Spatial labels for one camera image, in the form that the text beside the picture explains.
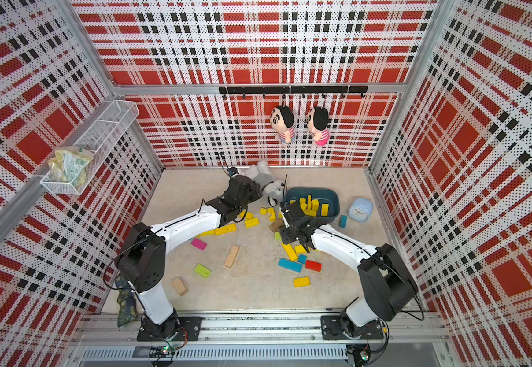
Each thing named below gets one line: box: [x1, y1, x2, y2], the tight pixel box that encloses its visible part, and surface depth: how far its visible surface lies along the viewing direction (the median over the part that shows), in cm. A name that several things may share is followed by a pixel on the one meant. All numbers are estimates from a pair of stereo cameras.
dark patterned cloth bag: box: [114, 273, 137, 328], surface depth 78 cm
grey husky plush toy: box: [239, 159, 286, 208], surface depth 106 cm
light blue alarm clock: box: [347, 197, 374, 223], surface depth 99 cm
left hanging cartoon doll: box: [269, 105, 296, 144], surface depth 95 cm
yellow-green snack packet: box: [47, 146, 95, 187], surface depth 64 cm
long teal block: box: [278, 257, 304, 273], surface depth 90 cm
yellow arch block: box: [266, 207, 276, 223], surface depth 103 cm
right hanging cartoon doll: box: [306, 106, 331, 147], surface depth 96 cm
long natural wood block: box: [223, 244, 241, 269], surface depth 92 cm
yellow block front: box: [292, 276, 312, 288], surface depth 86 cm
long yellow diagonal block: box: [281, 242, 299, 262], surface depth 93 cm
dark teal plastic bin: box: [284, 187, 341, 225], surface depth 106 cm
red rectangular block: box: [304, 259, 322, 273], surface depth 90 cm
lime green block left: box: [193, 263, 211, 279], surface depth 88 cm
